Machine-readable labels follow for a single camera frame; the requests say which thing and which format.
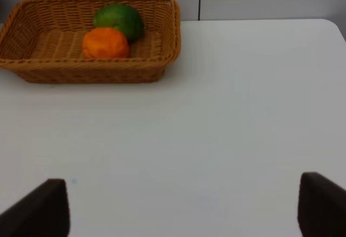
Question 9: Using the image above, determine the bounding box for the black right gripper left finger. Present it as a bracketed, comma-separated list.
[1, 179, 70, 236]

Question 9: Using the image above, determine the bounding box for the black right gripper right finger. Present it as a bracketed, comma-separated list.
[297, 172, 345, 237]

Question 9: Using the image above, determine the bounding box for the orange mandarin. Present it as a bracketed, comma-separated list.
[82, 28, 130, 58]

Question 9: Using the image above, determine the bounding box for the green lime fruit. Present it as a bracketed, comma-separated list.
[93, 4, 144, 42]

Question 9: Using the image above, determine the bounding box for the light orange wicker basket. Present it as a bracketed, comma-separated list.
[1, 0, 181, 84]

